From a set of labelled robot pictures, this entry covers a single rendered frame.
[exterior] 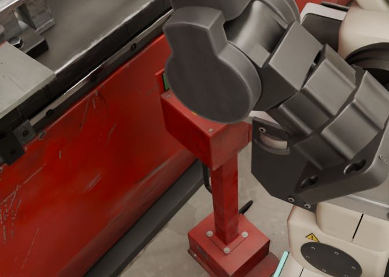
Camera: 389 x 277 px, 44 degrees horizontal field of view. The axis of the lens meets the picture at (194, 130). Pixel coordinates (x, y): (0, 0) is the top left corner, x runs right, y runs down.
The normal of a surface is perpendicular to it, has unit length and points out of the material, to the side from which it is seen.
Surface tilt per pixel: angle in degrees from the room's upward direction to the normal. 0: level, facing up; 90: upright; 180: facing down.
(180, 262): 0
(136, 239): 0
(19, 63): 0
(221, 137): 90
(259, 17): 28
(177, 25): 90
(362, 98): 39
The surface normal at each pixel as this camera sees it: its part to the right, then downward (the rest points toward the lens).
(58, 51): -0.07, -0.63
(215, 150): 0.66, 0.55
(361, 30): -0.44, -0.44
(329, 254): -0.47, 0.70
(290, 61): 0.47, -0.31
